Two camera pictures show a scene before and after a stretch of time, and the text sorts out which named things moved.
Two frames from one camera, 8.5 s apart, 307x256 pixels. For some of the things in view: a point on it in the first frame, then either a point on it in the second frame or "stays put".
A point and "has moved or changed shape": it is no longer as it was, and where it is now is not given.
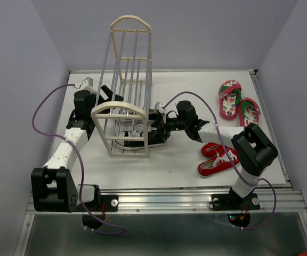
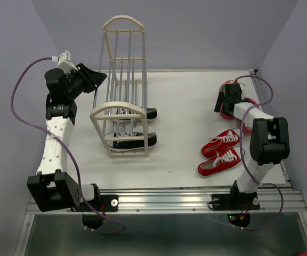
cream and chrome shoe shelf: (121, 112) has moved or changed shape
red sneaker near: (220, 162) stays put
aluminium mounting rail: (273, 201) stays put
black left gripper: (107, 92) → (94, 78)
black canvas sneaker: (135, 139) has moved or changed shape
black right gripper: (165, 126) → (221, 98)
